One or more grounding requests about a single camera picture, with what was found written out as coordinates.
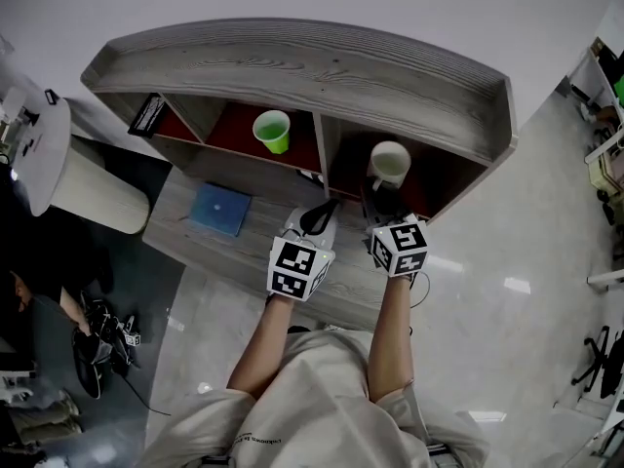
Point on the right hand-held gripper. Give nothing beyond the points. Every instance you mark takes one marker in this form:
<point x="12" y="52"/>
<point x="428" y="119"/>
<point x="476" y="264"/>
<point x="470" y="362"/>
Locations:
<point x="401" y="247"/>

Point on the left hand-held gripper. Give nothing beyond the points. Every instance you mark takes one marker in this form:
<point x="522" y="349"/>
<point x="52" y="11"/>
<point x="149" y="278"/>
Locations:
<point x="298" y="266"/>

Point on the grey wooden shelf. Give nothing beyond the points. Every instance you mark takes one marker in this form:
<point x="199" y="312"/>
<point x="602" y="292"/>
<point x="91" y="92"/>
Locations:
<point x="302" y="73"/>

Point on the person's right forearm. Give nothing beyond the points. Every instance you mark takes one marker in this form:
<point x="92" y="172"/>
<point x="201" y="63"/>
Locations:
<point x="390" y="334"/>

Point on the person's left forearm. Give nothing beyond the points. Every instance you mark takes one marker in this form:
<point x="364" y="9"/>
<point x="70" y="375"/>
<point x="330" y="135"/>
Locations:
<point x="265" y="346"/>

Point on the green paper cup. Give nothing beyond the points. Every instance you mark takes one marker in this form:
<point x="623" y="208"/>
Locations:
<point x="273" y="132"/>

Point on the blue square pad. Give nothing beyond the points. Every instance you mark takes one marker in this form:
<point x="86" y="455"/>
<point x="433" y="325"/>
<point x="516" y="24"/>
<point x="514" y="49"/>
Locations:
<point x="220" y="208"/>

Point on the person's white shirt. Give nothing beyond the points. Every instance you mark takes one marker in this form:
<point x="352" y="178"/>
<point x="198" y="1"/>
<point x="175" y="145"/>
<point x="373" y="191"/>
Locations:
<point x="317" y="407"/>

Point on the black printed card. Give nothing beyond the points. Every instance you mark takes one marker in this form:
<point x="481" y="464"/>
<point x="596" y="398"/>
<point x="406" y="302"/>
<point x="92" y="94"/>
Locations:
<point x="147" y="116"/>

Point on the white desk with clutter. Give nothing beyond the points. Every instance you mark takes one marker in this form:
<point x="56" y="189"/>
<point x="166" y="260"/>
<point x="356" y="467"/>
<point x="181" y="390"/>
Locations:
<point x="604" y="110"/>

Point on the black office chair base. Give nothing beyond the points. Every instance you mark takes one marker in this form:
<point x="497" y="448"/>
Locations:
<point x="600" y="361"/>

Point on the round white table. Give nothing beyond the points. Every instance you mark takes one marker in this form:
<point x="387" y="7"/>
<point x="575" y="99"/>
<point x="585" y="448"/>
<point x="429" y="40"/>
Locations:
<point x="49" y="154"/>

